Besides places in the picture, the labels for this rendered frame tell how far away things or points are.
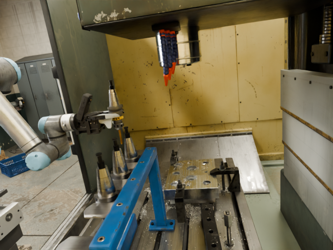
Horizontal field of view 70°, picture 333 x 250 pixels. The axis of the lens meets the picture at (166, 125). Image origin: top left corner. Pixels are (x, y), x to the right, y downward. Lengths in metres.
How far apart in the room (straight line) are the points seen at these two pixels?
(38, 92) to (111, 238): 5.60
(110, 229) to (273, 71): 1.72
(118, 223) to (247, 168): 1.40
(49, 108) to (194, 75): 4.37
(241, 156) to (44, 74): 4.73
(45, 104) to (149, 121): 4.18
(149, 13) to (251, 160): 1.45
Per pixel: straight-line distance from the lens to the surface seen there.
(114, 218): 0.52
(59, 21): 1.48
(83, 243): 0.51
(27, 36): 6.62
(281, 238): 1.39
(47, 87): 5.77
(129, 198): 0.57
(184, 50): 0.83
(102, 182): 0.60
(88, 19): 0.64
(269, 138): 2.11
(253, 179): 1.75
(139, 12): 0.61
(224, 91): 1.94
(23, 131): 1.03
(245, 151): 1.92
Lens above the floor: 1.52
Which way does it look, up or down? 15 degrees down
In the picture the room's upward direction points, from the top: 7 degrees counter-clockwise
